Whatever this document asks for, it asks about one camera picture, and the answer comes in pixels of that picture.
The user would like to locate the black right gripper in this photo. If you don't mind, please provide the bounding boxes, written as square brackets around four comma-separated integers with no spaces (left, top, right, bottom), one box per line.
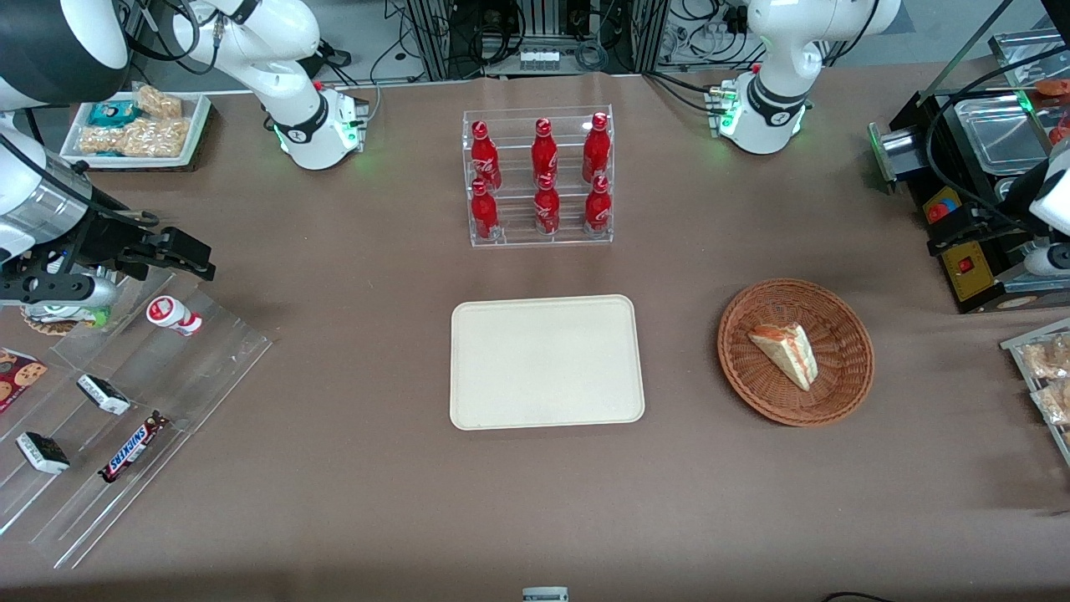
[50,205,217,282]

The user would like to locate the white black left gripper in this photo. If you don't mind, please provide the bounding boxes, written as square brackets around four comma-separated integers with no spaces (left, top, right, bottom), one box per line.
[927,205,1070,279]

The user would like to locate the triangular sandwich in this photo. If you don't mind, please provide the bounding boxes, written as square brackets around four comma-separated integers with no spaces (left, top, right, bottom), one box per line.
[747,323,818,392]

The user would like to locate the white snack tray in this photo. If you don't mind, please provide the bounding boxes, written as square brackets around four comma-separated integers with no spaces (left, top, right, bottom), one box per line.
[60,90,212,171]

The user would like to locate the grey tray with snacks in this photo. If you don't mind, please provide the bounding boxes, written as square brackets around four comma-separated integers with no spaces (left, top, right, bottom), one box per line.
[1000,317,1070,467]

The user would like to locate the brown wicker basket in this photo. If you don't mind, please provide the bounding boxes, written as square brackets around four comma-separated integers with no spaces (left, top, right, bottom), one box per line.
[717,278,875,428]

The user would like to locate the cream plastic tray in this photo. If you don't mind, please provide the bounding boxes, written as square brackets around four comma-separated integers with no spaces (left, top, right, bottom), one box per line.
[450,294,646,431]

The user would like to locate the black fryer machine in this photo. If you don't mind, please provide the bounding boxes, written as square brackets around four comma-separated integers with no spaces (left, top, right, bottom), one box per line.
[869,84,1070,315]

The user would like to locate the white red yogurt bottle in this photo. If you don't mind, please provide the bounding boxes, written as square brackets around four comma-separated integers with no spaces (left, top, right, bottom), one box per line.
[146,295,203,337]

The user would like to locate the grey metal drain box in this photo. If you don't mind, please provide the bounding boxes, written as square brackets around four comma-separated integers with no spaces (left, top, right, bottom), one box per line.
[868,121,920,195]

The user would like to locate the clear acrylic stepped display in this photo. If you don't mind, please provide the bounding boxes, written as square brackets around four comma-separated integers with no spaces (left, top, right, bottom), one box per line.
[0,268,273,570]

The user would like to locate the green white packet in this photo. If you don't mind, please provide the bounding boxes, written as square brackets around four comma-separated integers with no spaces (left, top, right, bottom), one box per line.
[46,304,112,329]

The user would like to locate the large rice cracker bag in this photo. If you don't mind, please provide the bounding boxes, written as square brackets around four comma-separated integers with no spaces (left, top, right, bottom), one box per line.
[78,117,192,159]

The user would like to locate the clear bag of crackers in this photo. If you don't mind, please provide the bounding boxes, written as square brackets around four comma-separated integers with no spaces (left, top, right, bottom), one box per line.
[1030,380,1070,426]
[1022,334,1070,382]

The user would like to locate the small rice cracker bag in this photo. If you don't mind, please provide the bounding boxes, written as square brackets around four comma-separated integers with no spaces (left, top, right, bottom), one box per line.
[134,84,183,120]

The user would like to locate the small wicker coaster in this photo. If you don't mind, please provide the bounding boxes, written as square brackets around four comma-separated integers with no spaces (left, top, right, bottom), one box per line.
[21,308,80,337]

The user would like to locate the teal snack pack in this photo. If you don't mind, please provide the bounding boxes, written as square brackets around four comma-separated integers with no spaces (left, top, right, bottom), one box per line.
[88,100,139,128]

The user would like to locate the black white snack pack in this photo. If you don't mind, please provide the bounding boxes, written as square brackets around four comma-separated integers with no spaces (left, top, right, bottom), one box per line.
[77,374,132,416]
[16,431,71,476]

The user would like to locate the thin metal rod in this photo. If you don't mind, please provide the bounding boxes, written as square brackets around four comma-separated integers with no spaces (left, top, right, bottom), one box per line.
[917,0,1015,108]

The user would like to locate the snickers chocolate bar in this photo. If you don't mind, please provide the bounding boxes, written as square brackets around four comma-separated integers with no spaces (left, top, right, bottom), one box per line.
[99,411,170,483]

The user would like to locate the red cookie package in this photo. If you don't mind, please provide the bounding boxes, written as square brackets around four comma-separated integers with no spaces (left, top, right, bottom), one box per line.
[0,349,48,413]

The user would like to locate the red cola bottle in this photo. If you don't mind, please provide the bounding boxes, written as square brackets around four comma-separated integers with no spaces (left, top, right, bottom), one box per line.
[534,174,562,236]
[532,118,559,181]
[470,179,501,241]
[471,120,503,191]
[584,175,613,234]
[583,112,612,183]

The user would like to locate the clear acrylic bottle rack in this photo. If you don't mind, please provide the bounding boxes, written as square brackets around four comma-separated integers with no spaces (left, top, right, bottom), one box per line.
[462,105,615,248]

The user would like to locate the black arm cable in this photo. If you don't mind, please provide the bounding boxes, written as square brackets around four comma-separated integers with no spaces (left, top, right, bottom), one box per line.
[925,50,1070,233]

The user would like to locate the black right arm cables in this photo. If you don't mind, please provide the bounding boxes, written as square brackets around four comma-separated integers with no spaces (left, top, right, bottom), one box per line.
[124,0,223,64]

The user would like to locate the aluminium equipment frame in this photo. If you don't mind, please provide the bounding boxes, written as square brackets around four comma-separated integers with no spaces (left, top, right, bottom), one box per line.
[405,0,675,82]

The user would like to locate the coiled grey cable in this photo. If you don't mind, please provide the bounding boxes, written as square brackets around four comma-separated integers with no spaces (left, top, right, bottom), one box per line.
[574,39,612,73]

